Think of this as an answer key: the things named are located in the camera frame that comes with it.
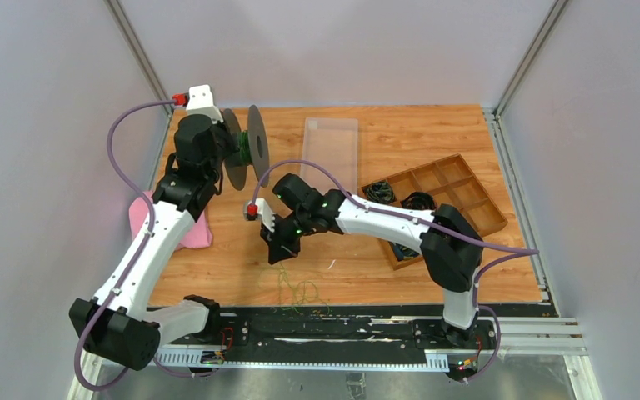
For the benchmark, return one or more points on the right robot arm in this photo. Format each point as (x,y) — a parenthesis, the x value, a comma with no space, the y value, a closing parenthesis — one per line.
(443,237)

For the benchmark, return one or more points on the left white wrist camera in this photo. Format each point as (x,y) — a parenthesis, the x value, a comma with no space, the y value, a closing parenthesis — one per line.
(201,102)

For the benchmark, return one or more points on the translucent plastic tray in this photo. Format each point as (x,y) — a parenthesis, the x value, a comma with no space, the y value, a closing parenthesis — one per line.
(332,143)

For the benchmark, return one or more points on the pink cloth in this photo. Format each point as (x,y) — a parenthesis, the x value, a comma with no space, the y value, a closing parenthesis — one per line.
(196,234)

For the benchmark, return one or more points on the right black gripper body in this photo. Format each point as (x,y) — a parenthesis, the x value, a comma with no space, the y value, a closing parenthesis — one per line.
(287,234)

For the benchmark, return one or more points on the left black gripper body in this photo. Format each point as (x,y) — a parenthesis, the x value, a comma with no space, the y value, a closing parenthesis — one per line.
(225,142)

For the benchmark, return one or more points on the coiled cable blue green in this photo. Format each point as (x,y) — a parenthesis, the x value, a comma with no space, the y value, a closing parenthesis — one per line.
(380,192)

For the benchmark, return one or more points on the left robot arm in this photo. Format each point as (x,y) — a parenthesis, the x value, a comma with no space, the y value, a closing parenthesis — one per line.
(115,324)

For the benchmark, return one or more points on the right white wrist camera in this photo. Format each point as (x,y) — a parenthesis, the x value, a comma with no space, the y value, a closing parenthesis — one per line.
(259,209)

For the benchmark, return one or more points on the dark grey perforated spool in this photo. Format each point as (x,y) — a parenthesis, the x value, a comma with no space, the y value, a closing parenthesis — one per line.
(249,148)

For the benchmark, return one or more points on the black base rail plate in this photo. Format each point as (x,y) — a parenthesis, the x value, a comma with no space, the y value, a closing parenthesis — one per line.
(382,335)

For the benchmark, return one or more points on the wooden compartment tray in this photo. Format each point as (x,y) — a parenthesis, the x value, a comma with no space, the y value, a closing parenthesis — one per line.
(450,181)

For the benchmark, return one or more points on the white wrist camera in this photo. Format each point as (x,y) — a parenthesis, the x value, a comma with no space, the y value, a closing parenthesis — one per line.
(259,209)
(201,102)

